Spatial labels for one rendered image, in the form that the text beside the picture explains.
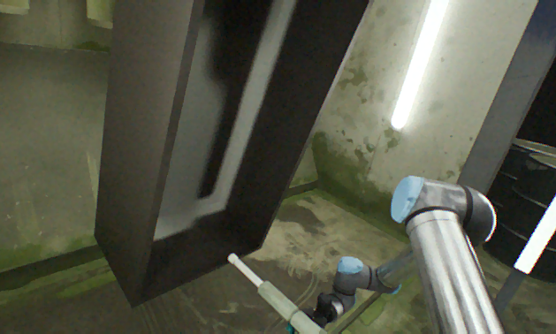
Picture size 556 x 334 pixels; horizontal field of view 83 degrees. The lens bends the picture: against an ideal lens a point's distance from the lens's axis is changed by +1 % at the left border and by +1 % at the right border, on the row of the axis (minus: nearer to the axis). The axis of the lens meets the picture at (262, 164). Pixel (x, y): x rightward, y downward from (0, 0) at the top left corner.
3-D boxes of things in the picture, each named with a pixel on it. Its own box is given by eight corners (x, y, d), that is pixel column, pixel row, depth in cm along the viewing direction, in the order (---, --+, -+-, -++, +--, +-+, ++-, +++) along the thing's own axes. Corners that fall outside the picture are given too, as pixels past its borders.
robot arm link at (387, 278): (514, 185, 75) (389, 271, 129) (462, 175, 75) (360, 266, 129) (531, 229, 68) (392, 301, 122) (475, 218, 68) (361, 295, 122)
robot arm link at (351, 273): (365, 257, 125) (357, 284, 128) (337, 252, 125) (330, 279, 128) (372, 270, 116) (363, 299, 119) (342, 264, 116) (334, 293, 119)
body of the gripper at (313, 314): (311, 345, 106) (329, 329, 115) (321, 325, 104) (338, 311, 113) (294, 328, 111) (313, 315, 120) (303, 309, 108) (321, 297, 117)
